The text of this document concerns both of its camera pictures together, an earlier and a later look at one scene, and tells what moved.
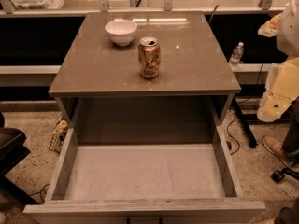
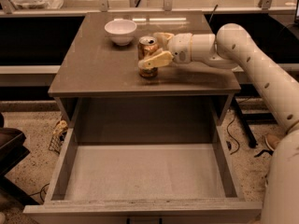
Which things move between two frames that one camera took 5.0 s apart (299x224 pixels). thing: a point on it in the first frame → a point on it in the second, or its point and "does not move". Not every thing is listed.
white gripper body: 289,32 → 180,48
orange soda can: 149,57 does not move
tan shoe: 277,147 does not move
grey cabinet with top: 97,85 does not move
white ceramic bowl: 121,31 does not move
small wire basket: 60,132 does not move
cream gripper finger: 272,106 → 163,38
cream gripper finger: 271,27 → 158,59
